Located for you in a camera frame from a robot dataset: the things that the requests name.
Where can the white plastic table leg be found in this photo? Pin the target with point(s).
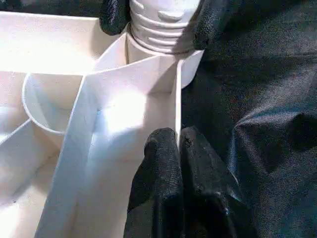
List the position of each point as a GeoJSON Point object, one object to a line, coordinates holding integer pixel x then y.
{"type": "Point", "coordinates": [163, 24]}

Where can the white plastic table top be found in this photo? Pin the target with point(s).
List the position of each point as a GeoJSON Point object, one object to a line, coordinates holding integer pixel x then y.
{"type": "Point", "coordinates": [49, 37]}

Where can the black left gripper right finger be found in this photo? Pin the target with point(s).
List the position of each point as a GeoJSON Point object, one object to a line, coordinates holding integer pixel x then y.
{"type": "Point", "coordinates": [210, 198]}

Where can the black mat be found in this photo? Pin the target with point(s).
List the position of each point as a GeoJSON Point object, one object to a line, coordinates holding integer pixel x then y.
{"type": "Point", "coordinates": [260, 99]}

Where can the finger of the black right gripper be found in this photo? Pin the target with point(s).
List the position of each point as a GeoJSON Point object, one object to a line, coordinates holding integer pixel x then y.
{"type": "Point", "coordinates": [208, 24]}
{"type": "Point", "coordinates": [115, 17]}

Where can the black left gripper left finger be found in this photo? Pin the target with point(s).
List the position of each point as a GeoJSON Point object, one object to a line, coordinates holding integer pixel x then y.
{"type": "Point", "coordinates": [158, 178]}

